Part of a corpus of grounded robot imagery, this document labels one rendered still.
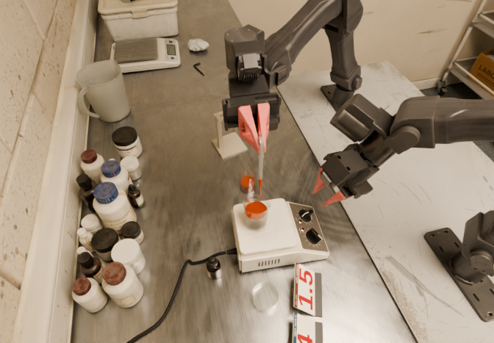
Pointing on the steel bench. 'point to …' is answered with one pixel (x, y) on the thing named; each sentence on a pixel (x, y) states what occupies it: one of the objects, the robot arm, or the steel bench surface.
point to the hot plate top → (282, 237)
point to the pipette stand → (226, 149)
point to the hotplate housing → (289, 255)
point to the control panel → (307, 228)
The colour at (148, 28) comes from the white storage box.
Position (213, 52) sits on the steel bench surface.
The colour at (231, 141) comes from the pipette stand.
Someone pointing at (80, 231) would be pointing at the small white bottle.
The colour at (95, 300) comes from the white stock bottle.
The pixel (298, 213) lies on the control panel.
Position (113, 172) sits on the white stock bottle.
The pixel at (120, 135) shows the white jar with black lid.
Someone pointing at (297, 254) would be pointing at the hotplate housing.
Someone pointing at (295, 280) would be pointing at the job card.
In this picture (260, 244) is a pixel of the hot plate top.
